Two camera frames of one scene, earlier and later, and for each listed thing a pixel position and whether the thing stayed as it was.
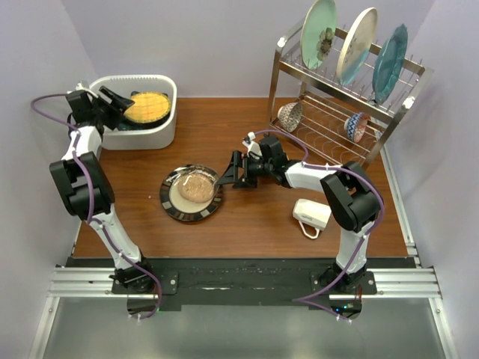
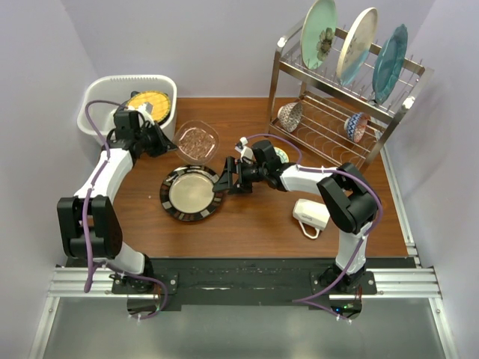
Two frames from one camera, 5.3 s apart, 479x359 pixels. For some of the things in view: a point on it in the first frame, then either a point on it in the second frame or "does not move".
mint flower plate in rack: x=318 y=34 does not move
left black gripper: x=120 y=103 to x=163 y=143
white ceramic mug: x=313 y=213 does not move
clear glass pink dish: x=195 y=183 to x=196 y=142
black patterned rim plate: x=191 y=193 does not move
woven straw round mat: x=149 y=106 does not move
